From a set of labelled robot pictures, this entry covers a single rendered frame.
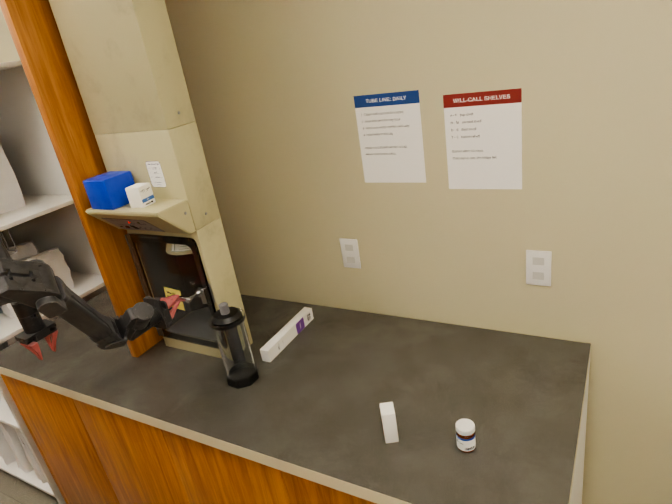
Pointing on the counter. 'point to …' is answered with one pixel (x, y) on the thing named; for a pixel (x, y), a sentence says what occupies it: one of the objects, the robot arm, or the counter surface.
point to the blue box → (108, 189)
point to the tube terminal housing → (164, 142)
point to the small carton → (140, 195)
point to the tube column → (124, 64)
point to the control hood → (174, 210)
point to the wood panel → (74, 147)
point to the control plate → (132, 224)
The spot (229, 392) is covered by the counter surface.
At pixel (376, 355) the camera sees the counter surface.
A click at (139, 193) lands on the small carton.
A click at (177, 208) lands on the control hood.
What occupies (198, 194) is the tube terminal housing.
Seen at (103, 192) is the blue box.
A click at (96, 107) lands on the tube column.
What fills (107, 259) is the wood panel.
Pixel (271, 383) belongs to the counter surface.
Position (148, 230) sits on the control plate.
